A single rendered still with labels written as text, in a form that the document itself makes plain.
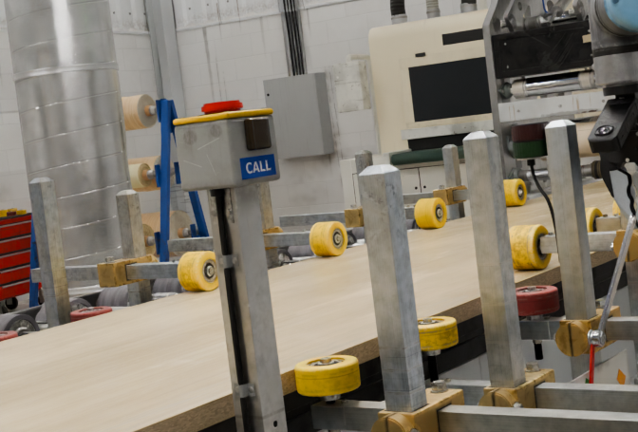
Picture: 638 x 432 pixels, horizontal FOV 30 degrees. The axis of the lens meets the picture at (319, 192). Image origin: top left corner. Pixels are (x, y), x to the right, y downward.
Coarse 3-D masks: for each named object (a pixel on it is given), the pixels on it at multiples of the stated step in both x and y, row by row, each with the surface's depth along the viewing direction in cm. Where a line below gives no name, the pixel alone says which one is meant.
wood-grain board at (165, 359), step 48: (432, 240) 283; (288, 288) 228; (336, 288) 220; (432, 288) 205; (48, 336) 202; (96, 336) 196; (144, 336) 190; (192, 336) 184; (288, 336) 174; (336, 336) 169; (0, 384) 163; (48, 384) 159; (96, 384) 155; (144, 384) 151; (192, 384) 148; (288, 384) 148
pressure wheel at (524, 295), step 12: (528, 288) 186; (540, 288) 188; (552, 288) 185; (516, 300) 183; (528, 300) 182; (540, 300) 182; (552, 300) 183; (528, 312) 182; (540, 312) 182; (540, 348) 186
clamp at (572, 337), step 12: (600, 312) 179; (612, 312) 181; (564, 324) 174; (576, 324) 173; (588, 324) 174; (564, 336) 174; (576, 336) 173; (564, 348) 175; (576, 348) 173; (588, 348) 174; (600, 348) 176
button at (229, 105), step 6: (222, 102) 112; (228, 102) 113; (234, 102) 113; (204, 108) 113; (210, 108) 112; (216, 108) 112; (222, 108) 112; (228, 108) 112; (234, 108) 113; (204, 114) 114
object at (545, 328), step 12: (528, 324) 185; (540, 324) 184; (552, 324) 183; (612, 324) 177; (624, 324) 176; (636, 324) 175; (528, 336) 185; (540, 336) 184; (552, 336) 183; (612, 336) 177; (624, 336) 176; (636, 336) 175
